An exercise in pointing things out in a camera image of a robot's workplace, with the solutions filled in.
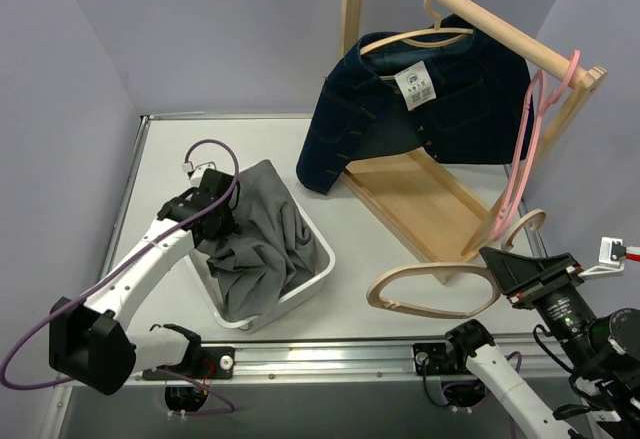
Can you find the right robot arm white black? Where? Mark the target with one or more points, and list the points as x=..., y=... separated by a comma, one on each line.
x=601, y=354

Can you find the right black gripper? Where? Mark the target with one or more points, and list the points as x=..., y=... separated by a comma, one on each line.
x=542, y=288

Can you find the dark blue denim skirt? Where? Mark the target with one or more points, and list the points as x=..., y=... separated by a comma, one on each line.
x=461, y=103

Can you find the aluminium mounting rail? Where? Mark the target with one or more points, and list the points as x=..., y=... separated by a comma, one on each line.
x=323, y=361

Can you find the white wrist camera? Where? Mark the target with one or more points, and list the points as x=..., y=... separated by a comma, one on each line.
x=194, y=171
x=611, y=259

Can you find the grey pleated skirt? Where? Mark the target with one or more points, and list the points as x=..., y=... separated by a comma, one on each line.
x=271, y=251

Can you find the wooden clothes rack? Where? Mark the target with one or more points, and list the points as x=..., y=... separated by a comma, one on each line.
x=444, y=212

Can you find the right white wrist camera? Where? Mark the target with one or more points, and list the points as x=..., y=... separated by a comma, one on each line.
x=611, y=259

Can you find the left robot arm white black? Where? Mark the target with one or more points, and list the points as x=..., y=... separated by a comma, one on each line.
x=88, y=339

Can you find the beige hanger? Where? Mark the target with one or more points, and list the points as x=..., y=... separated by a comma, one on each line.
x=439, y=290
x=451, y=35

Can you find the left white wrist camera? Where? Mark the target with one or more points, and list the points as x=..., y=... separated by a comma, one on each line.
x=194, y=171

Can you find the white plastic basket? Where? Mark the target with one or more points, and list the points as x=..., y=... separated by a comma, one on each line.
x=324, y=263

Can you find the pink plastic hanger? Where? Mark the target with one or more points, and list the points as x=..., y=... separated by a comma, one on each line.
x=536, y=103

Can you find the beige hanger rear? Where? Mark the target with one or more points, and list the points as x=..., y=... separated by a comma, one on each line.
x=451, y=35

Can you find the beige hanger front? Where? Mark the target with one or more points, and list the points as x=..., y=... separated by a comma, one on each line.
x=439, y=290

